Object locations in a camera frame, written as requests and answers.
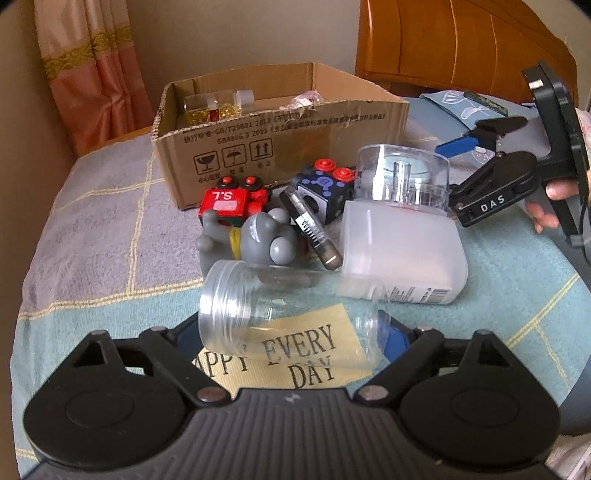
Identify grey and teal checked blanket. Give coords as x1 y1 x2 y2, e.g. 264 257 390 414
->
11 98 591 464

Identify light blue patterned pillow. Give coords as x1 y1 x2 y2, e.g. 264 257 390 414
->
419 89 509 134

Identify cardboard box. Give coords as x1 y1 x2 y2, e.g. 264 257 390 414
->
151 62 411 212

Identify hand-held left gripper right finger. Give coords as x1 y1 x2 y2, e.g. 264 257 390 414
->
353 314 509 409

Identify wooden headboard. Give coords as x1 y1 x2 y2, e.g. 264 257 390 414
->
355 0 580 109

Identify dark blue cube toy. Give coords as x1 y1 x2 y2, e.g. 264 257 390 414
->
284 159 370 226

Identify wooden bed rail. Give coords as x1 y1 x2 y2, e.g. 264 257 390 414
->
110 128 154 145

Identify grey elephant toy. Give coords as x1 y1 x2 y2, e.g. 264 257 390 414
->
196 207 309 269

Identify frosted white plastic container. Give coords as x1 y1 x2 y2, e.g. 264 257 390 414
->
339 199 469 305

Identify glass tube vial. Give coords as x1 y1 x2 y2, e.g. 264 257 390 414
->
279 189 343 271

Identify small clear plastic item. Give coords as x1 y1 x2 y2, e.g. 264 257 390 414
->
292 91 325 110

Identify green patterned strip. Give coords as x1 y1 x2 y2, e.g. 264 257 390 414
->
463 91 509 117

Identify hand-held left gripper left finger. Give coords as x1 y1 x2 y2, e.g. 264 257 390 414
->
69 322 232 408

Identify red cube toy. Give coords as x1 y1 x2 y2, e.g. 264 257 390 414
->
198 175 269 228

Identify person's right hand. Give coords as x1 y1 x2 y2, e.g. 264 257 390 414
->
529 180 578 234

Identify clear plastic jar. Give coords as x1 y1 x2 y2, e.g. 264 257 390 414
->
198 259 393 370

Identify pink curtain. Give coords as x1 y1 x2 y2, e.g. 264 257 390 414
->
34 0 155 158

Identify bottle of yellow capsules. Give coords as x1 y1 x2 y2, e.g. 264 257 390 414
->
184 89 256 126

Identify clear container with inner tube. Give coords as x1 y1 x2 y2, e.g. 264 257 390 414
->
356 144 452 219

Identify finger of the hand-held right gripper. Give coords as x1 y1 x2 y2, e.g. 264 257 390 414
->
436 116 528 158

